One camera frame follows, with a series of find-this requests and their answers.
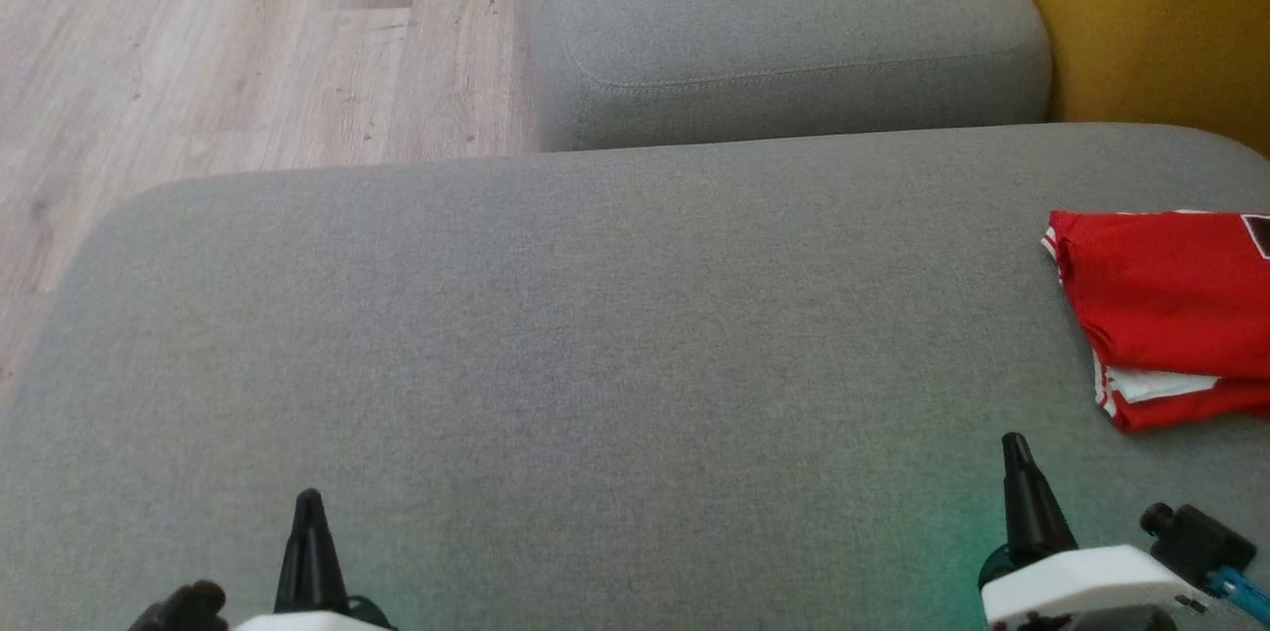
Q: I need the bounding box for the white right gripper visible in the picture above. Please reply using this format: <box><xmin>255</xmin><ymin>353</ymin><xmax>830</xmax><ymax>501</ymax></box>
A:
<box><xmin>979</xmin><ymin>432</ymin><xmax>1207</xmax><ymax>631</ymax></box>

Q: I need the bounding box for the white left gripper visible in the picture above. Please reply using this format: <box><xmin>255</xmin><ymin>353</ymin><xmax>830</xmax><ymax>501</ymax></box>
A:
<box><xmin>233</xmin><ymin>488</ymin><xmax>399</xmax><ymax>631</ymax></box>

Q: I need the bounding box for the red and white jersey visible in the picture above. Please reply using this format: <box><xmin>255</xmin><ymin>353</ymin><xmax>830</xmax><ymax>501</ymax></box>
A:
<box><xmin>1042</xmin><ymin>209</ymin><xmax>1270</xmax><ymax>434</ymax></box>

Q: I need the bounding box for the large grey sofa seat cushion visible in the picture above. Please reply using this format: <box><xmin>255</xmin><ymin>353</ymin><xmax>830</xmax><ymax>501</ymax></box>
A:
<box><xmin>0</xmin><ymin>123</ymin><xmax>1270</xmax><ymax>631</ymax></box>

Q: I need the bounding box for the large yellow sofa backrest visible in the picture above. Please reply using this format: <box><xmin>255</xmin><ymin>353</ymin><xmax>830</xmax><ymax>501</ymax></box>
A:
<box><xmin>982</xmin><ymin>0</ymin><xmax>1270</xmax><ymax>156</ymax></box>

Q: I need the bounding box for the blue right cable connector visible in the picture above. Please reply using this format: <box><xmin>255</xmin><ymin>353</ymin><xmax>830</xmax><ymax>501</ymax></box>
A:
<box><xmin>1206</xmin><ymin>567</ymin><xmax>1270</xmax><ymax>617</ymax></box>

